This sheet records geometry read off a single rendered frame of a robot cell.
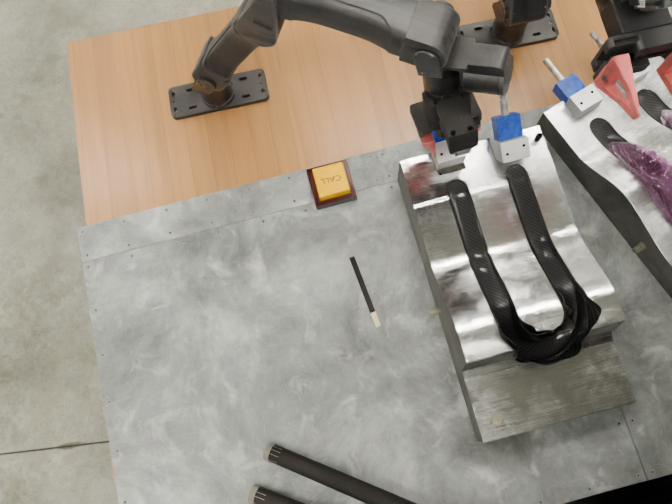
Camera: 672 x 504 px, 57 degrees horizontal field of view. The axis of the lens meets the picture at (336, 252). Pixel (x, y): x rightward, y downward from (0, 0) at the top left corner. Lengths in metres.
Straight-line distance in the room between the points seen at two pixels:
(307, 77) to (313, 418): 0.67
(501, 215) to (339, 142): 0.35
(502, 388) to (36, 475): 1.51
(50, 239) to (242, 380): 1.25
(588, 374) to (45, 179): 1.83
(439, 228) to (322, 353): 0.31
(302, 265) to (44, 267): 1.24
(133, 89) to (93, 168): 0.19
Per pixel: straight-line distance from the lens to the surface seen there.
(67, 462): 2.13
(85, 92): 1.41
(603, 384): 1.13
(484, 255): 1.09
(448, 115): 0.94
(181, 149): 1.29
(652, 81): 1.34
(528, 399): 1.09
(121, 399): 1.20
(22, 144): 2.43
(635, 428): 1.21
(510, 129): 1.12
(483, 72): 0.91
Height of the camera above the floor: 1.92
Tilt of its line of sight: 75 degrees down
